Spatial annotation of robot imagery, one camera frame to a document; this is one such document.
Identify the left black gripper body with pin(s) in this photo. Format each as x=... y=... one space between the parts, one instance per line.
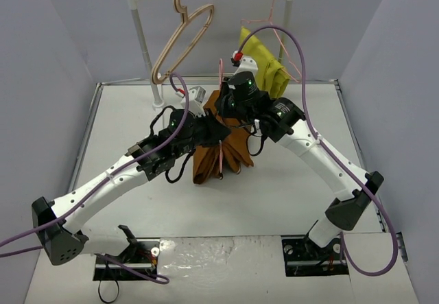
x=212 y=127

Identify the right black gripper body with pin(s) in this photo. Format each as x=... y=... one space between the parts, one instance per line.
x=223 y=101

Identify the brown trousers with striped waistband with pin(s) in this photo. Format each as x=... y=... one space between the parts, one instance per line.
x=235 y=156

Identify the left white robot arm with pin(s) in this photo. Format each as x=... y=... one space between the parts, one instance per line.
x=59 y=222

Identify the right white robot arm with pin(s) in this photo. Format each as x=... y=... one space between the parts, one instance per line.
x=285 y=124

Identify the yellow-green folded trousers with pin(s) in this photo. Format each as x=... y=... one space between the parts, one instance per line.
x=271 y=75

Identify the white and silver clothes rack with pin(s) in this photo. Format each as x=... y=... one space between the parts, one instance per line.
x=157 y=78

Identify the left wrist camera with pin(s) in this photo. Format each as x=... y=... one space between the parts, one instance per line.
x=196 y=96

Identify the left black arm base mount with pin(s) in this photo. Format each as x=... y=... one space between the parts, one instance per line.
x=137 y=262

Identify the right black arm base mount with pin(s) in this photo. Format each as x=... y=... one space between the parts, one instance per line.
x=303 y=258

